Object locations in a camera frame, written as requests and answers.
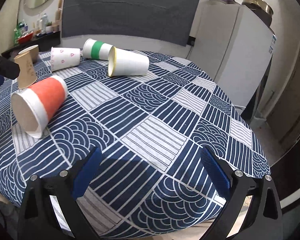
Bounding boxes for white orange paper cup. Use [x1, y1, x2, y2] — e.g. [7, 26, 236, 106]
[11, 75, 68, 139]

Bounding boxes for brown kraft paper cup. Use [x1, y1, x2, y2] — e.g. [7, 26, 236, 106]
[14, 51, 37, 89]

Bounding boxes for white cup pink hearts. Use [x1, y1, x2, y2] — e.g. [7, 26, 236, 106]
[50, 47, 81, 72]

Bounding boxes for white green paper cup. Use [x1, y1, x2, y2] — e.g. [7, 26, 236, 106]
[82, 38, 113, 61]

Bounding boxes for white yellow-rim paper cup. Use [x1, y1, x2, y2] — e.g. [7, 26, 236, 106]
[108, 47, 149, 77]

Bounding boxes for red bowl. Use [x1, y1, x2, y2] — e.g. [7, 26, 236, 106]
[17, 33, 33, 44]

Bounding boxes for green plastic bottle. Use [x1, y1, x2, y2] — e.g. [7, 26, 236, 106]
[13, 28, 20, 45]

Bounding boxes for dark side shelf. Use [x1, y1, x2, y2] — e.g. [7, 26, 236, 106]
[1, 31, 61, 59]

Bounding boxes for small potted plant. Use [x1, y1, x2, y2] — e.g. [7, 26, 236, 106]
[45, 22, 53, 34]

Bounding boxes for white spray bottle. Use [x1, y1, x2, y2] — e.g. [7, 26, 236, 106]
[41, 13, 49, 30]

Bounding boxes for blue white patterned tablecloth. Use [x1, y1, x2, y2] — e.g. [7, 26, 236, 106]
[0, 51, 270, 239]

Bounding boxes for white refrigerator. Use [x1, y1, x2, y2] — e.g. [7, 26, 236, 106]
[190, 3, 276, 108]

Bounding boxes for dark grey covered television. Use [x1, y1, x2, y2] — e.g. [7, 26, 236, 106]
[62, 0, 199, 46]

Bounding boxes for metal cooking pot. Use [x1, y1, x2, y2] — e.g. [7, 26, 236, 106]
[242, 0, 274, 27]

